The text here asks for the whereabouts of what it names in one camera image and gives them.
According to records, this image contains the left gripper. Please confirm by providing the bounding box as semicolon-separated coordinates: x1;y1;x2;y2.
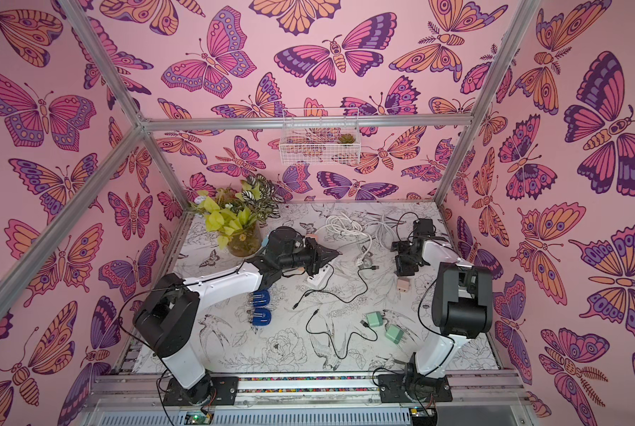
278;239;339;278

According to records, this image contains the small beige plug adapter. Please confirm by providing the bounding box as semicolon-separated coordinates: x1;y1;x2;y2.
397;277;411;293

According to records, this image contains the white power strip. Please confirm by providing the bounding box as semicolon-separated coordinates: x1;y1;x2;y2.
305;264;335;290

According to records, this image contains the black usb cable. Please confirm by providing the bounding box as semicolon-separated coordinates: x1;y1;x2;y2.
292;263;380;311
304;307;380;361

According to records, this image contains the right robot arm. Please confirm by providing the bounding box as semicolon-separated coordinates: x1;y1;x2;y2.
391;218;492;390

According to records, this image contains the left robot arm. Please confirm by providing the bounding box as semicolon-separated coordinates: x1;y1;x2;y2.
133;226;340;404

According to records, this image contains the potted green plant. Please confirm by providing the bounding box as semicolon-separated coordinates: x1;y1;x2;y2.
190;174;280;257

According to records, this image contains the green charger adapter left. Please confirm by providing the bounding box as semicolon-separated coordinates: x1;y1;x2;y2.
365;312;384;328

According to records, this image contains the green charger adapter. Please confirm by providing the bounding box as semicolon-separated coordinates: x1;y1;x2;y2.
385;325;404;345
365;312;384;328

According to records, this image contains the blue clip bottom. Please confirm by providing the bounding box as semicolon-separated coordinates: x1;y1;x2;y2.
248;308;272;327

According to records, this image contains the green charger adapter right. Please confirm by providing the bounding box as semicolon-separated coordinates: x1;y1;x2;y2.
385;325;404;345

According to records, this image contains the small succulent in basket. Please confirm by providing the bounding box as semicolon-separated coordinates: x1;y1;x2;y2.
338;134;356;145

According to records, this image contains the white coiled cable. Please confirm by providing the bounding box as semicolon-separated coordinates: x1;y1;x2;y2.
316;212;404;267

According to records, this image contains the white wire basket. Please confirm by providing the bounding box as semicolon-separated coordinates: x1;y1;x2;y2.
277;106;362;167

